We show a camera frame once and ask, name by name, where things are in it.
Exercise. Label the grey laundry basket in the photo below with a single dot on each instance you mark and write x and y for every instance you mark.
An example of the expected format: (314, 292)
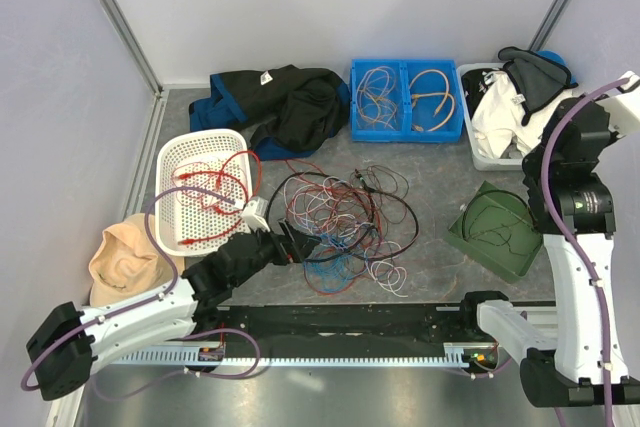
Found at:
(512, 158)

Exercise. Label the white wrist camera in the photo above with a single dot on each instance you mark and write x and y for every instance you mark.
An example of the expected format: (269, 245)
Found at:
(254, 214)
(624, 107)

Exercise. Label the black blue jacket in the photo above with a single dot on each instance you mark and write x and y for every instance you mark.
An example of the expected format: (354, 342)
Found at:
(292, 110)

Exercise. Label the blue plastic bin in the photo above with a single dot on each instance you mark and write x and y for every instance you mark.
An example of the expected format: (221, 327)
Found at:
(413, 101)

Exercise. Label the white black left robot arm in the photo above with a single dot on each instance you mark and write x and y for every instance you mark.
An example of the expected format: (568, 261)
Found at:
(73, 344)

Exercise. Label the green plastic tray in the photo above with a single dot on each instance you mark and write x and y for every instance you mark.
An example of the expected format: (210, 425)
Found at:
(496, 229)

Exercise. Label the slotted cable duct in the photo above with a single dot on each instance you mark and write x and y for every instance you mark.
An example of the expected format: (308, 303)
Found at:
(448, 355)

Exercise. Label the white perforated basket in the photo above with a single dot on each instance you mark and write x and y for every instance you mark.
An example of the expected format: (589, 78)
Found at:
(204, 181)

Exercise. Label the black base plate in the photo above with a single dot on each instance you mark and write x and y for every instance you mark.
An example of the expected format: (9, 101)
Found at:
(348, 329)

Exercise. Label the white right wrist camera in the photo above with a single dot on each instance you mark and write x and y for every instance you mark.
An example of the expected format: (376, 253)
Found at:
(624, 107)

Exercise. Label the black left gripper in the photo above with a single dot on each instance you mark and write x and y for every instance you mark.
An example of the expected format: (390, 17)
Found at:
(293, 246)

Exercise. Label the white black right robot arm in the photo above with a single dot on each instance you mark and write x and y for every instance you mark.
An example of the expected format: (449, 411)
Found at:
(574, 212)

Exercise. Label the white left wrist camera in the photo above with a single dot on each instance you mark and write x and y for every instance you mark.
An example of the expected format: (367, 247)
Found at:
(254, 214)

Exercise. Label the white cloth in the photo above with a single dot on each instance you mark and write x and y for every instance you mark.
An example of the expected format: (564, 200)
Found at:
(497, 120)

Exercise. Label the black cable teal connector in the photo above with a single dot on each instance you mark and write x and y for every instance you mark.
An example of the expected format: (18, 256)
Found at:
(365, 216)

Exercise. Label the grey black cloth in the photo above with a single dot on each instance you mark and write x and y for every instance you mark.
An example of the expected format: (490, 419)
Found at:
(537, 78)

